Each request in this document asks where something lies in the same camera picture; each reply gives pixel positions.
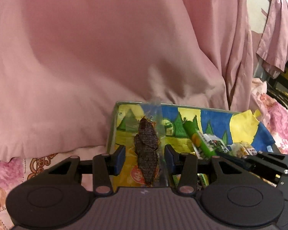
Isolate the white green snack packet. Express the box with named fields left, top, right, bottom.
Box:
left=204, top=132, right=231, bottom=154

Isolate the beige barcode snack packet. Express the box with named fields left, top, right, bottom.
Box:
left=230, top=141, right=259, bottom=159

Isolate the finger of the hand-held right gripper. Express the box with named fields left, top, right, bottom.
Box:
left=216, top=151, right=262, bottom=171

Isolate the clear packet of dark snack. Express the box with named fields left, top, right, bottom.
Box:
left=133, top=96, right=170, bottom=188

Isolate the large pink curtain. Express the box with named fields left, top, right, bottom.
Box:
left=0, top=0, right=258, bottom=164

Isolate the small pink curtain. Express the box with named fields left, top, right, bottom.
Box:
left=255, top=0, right=288, bottom=80

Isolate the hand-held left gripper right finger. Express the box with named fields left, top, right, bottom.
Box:
left=164, top=144, right=231, bottom=194

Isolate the metal tray with painted lining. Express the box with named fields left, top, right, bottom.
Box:
left=106, top=101, right=279, bottom=190

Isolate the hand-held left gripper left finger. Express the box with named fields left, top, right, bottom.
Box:
left=47, top=145, right=126, bottom=194

